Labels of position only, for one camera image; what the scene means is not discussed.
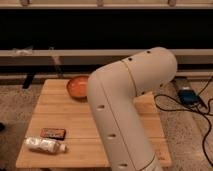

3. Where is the orange bowl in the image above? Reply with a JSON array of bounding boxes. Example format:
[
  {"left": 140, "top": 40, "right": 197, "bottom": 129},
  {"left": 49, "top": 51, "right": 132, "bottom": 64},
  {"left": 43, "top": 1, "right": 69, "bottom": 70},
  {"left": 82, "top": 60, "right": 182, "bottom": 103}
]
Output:
[{"left": 66, "top": 75, "right": 88, "bottom": 99}]

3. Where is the black cable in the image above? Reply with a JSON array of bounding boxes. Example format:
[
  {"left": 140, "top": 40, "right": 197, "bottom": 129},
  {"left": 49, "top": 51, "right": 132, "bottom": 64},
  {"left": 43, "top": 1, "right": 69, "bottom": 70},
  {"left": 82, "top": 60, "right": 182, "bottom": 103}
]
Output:
[{"left": 153, "top": 77, "right": 213, "bottom": 168}]

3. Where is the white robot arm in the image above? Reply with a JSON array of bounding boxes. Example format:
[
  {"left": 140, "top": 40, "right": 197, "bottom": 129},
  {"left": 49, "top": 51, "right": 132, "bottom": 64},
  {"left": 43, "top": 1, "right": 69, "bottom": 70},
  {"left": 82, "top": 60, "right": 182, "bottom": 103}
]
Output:
[{"left": 87, "top": 47, "right": 177, "bottom": 171}]

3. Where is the clear plastic water bottle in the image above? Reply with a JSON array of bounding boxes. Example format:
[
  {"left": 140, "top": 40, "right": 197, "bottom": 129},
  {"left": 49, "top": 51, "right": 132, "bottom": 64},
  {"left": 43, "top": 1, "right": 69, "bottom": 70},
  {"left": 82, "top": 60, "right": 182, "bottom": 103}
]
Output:
[{"left": 25, "top": 137, "right": 67, "bottom": 154}]

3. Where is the dark snack bar packet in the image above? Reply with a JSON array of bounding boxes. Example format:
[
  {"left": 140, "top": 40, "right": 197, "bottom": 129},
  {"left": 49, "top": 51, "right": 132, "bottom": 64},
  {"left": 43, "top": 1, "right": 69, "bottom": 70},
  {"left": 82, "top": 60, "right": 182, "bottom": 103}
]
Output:
[{"left": 40, "top": 128, "right": 66, "bottom": 140}]

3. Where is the blue power adapter box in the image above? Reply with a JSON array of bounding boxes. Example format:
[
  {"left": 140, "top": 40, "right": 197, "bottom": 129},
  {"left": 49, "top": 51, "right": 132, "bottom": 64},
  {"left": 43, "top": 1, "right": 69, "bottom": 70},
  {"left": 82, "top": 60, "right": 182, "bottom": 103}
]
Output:
[{"left": 178, "top": 89, "right": 199, "bottom": 105}]

